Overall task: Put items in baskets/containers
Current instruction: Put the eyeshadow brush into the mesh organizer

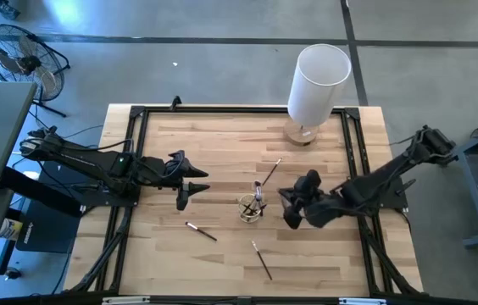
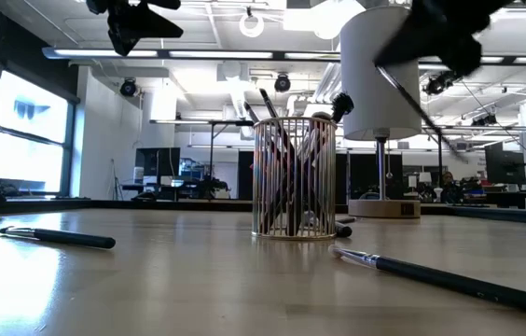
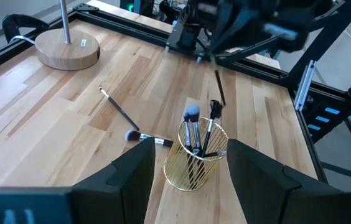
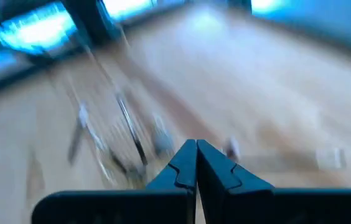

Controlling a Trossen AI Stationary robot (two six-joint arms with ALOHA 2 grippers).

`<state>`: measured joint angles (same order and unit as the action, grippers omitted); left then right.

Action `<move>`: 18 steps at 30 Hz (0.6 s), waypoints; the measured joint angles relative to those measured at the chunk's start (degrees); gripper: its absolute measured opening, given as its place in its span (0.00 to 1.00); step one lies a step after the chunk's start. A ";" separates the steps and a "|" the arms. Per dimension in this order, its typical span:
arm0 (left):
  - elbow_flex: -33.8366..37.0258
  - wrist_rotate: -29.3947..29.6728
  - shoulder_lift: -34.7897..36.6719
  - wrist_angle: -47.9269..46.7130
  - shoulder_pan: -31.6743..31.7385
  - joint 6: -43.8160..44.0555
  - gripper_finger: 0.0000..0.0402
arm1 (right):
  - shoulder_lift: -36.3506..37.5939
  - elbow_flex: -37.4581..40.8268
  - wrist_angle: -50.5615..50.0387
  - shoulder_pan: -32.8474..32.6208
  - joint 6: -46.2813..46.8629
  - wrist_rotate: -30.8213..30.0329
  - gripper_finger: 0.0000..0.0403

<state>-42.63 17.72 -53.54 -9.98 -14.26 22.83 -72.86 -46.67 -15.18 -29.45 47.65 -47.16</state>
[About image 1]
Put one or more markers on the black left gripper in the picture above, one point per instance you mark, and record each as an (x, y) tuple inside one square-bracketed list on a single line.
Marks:
[(158, 173)]

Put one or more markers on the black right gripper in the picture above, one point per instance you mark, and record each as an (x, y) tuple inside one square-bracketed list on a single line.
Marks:
[(324, 207)]

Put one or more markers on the thick black silver-headed brush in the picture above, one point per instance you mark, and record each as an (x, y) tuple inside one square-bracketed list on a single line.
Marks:
[(259, 195)]

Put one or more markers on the small thin dark brush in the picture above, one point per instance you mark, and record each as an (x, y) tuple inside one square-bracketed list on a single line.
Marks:
[(270, 173)]

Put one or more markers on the long thin black brush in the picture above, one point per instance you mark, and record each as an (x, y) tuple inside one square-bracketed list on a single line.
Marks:
[(251, 207)]

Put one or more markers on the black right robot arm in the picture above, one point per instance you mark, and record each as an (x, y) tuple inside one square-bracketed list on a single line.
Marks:
[(391, 169)]

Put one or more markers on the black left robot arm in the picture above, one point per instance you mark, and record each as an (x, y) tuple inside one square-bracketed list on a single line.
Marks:
[(90, 161)]

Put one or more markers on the long black white-tipped brush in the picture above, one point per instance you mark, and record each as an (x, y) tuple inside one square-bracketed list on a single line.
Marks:
[(262, 260)]

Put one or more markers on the white label strip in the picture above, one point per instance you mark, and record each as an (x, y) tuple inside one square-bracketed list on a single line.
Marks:
[(362, 301), (124, 300)]

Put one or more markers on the white shade table lamp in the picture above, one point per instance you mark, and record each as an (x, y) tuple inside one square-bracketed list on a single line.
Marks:
[(319, 84)]

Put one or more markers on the black floor case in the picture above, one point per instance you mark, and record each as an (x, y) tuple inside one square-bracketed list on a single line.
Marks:
[(48, 229)]

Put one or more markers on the black floor fan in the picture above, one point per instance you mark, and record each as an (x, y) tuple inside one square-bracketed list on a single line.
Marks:
[(23, 63)]

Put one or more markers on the dark floor box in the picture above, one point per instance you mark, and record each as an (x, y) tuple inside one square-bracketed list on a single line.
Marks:
[(6, 8)]

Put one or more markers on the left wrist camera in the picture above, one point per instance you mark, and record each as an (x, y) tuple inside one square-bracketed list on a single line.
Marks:
[(177, 159)]

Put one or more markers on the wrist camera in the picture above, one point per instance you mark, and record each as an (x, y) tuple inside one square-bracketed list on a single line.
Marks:
[(313, 179), (177, 159)]

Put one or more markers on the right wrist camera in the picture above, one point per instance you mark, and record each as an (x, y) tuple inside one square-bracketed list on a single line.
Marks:
[(313, 179)]

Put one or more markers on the black frame clamp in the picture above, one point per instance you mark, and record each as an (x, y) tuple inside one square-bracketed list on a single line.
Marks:
[(176, 103)]

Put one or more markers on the black table frame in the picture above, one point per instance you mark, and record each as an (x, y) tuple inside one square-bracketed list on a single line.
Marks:
[(243, 109)]

